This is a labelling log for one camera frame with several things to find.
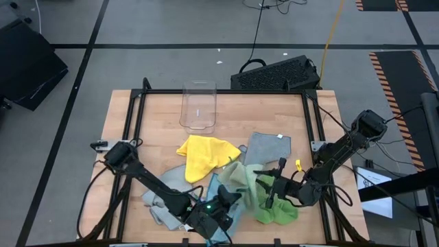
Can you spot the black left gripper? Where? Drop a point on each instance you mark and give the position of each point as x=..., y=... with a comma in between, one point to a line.
x=209, y=219

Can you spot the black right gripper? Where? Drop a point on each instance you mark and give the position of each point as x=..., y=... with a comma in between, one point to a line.
x=286, y=188

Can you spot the pale green microfiber towel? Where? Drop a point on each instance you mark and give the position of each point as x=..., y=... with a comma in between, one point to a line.
x=236, y=178

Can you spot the light blue microfiber towel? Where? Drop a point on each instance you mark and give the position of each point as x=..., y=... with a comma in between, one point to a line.
x=212, y=185

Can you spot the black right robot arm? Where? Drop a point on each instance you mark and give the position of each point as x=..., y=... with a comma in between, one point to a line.
x=337, y=151

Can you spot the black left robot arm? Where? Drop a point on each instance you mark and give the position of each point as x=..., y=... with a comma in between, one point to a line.
x=151, y=180

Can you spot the smooth gray microfiber towel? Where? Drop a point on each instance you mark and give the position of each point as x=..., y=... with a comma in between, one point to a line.
x=267, y=147

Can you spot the bright green microfiber towel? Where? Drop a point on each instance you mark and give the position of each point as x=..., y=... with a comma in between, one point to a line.
x=278, y=214

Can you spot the yellow microfiber towel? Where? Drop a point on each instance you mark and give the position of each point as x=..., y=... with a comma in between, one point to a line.
x=202, y=154

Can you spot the white paper towel tag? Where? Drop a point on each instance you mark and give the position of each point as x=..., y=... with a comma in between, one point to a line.
x=187, y=227

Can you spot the gray waffle-weave towel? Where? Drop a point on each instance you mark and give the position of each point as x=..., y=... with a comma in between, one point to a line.
x=178, y=178

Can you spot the clear plastic bin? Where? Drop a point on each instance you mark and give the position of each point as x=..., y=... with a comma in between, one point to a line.
x=199, y=103

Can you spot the black perforated computer case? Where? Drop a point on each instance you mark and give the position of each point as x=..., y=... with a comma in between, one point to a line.
x=274, y=73

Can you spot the white screen monitor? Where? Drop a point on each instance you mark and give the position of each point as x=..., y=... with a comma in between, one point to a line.
x=377, y=206

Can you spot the black stand beams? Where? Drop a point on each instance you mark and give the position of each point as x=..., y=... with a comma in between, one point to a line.
x=394, y=187

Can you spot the hazard-striped black floor mat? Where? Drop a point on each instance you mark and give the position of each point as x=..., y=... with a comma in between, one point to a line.
x=404, y=85
x=380, y=4

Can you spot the black storage case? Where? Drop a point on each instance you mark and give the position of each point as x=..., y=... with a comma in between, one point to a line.
x=27, y=65

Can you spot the silver metal bracket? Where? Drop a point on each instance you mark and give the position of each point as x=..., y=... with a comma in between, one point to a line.
x=100, y=145
x=316, y=145

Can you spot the black metal table frame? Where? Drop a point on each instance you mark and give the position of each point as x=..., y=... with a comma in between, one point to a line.
x=223, y=91

